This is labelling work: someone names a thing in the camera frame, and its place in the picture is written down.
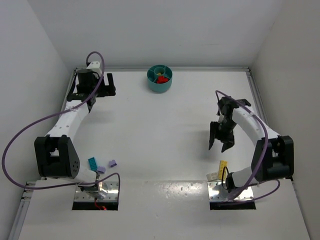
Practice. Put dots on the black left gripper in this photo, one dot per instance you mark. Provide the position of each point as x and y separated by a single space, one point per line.
106 89

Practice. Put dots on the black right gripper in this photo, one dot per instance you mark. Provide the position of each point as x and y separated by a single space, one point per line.
223 134

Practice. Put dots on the long yellow lego brick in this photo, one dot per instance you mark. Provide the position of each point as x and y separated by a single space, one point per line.
223 170

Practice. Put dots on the long red lego brick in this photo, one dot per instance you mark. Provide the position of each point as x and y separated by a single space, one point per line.
159 80

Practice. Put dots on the small red lego brick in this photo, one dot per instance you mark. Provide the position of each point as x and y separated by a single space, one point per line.
164 79

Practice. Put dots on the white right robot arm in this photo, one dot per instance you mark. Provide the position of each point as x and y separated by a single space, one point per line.
273 156

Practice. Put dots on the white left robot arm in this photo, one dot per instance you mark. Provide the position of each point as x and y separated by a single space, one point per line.
79 103

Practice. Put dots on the teal divided round container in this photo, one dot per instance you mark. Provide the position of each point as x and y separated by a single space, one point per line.
152 77

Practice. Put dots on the white lego brick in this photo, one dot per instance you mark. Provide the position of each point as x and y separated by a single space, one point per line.
214 176

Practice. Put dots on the purple lego brick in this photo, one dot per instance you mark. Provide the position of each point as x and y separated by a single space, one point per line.
112 163

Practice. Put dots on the teal lego brick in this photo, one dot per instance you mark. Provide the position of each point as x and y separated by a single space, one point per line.
93 164

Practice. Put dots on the lilac lego plate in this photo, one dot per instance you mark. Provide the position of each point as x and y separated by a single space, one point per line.
101 169

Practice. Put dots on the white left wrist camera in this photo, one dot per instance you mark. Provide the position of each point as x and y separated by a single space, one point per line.
96 66

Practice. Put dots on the right aluminium table rail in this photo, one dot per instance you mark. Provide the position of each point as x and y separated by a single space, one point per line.
258 102

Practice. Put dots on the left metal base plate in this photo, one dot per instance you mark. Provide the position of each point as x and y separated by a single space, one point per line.
106 191

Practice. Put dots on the aluminium table edge rail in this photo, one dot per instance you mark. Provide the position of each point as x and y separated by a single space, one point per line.
56 157

